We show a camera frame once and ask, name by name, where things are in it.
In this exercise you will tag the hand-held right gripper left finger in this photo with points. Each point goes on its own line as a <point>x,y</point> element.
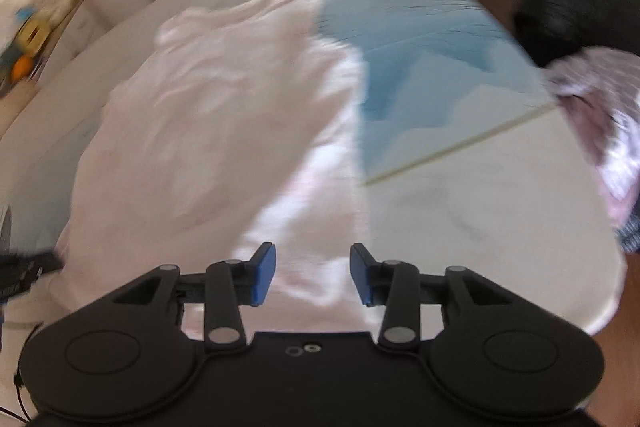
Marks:
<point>265,272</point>

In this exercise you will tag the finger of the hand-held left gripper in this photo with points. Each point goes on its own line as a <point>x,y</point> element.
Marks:
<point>31,263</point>

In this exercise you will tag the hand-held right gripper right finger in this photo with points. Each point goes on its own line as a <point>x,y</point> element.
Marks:
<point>359,274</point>

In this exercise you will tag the pale pink white garment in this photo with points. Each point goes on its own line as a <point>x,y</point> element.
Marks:
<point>215,147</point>

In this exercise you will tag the orange ball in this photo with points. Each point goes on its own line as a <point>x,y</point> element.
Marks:
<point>22,68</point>

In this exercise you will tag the blue and white table mat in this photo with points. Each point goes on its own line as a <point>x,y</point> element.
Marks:
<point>425,57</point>

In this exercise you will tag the yellow toy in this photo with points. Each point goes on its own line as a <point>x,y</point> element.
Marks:
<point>34,34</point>

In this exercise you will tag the pink floral cloth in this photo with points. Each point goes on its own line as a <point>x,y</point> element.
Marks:
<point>600,107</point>

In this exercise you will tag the black rounded chair back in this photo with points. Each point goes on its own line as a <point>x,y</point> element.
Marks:
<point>565,17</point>

